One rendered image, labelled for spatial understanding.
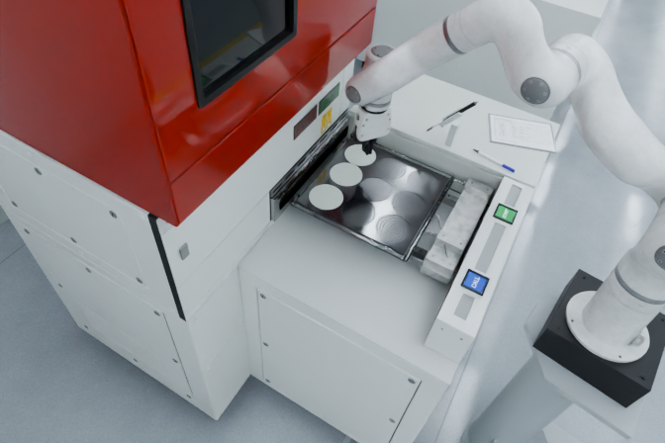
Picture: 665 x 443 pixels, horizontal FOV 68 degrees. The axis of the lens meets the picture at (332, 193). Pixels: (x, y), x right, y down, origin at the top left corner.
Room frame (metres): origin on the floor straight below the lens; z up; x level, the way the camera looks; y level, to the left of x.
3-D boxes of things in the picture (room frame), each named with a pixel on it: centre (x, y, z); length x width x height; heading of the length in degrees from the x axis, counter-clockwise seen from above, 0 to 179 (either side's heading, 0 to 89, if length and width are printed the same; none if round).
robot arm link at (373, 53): (1.09, -0.08, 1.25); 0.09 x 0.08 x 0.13; 146
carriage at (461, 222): (0.92, -0.37, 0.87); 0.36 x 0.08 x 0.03; 155
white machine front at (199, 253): (0.94, 0.16, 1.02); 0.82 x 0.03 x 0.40; 155
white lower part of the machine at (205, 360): (1.09, 0.47, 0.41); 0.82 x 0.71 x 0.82; 155
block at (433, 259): (0.78, -0.31, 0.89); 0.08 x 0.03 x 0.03; 65
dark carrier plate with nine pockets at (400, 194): (1.02, -0.13, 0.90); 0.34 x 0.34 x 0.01; 65
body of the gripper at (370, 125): (1.09, -0.09, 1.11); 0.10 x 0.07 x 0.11; 119
